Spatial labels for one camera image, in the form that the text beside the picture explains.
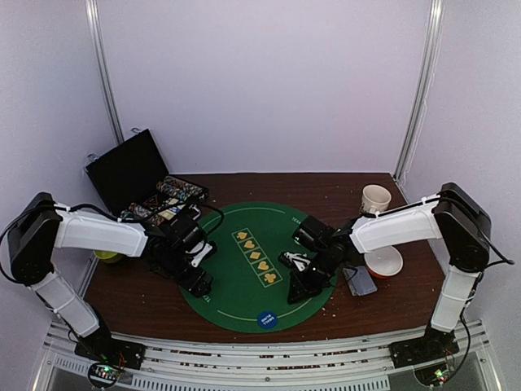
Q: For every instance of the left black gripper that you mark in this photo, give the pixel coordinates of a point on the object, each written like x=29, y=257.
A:
x=196, y=286

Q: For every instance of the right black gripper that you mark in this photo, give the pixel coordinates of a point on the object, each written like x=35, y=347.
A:
x=308, y=279

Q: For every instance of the blue small blind button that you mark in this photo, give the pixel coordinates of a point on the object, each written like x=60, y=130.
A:
x=267, y=320

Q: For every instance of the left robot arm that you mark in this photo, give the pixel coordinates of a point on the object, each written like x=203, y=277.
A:
x=45, y=227

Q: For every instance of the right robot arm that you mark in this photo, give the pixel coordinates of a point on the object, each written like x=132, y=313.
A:
x=450, y=216

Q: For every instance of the round green poker mat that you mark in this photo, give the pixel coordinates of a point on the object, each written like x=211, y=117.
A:
x=247, y=276

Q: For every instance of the grey card deck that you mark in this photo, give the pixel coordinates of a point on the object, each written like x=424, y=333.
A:
x=359, y=281

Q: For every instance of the lime green bowl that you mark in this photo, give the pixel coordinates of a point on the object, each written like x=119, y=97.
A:
x=108, y=257

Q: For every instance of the white orange bowl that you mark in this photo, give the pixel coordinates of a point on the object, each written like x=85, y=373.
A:
x=384, y=263

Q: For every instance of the back poker chip row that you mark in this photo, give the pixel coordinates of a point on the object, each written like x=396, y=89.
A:
x=180, y=189

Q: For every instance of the black poker chip case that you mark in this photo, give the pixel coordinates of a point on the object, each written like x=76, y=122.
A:
x=126, y=176

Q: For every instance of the cream mug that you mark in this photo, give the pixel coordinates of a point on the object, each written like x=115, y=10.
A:
x=375, y=199

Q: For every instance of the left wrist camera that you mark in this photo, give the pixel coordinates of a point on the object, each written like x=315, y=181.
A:
x=203, y=250

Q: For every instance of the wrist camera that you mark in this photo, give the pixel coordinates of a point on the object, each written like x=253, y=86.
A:
x=203, y=250
x=296, y=261

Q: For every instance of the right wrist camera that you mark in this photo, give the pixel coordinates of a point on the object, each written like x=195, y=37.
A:
x=296, y=261

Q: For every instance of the front aluminium rail frame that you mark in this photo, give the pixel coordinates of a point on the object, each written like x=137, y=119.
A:
x=358, y=363

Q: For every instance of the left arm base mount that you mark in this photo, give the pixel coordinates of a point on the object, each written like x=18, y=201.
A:
x=121, y=354

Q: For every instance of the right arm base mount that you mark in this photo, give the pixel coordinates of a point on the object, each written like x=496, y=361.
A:
x=432, y=345

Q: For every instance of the right aluminium frame post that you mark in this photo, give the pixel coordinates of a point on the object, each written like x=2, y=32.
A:
x=419, y=106

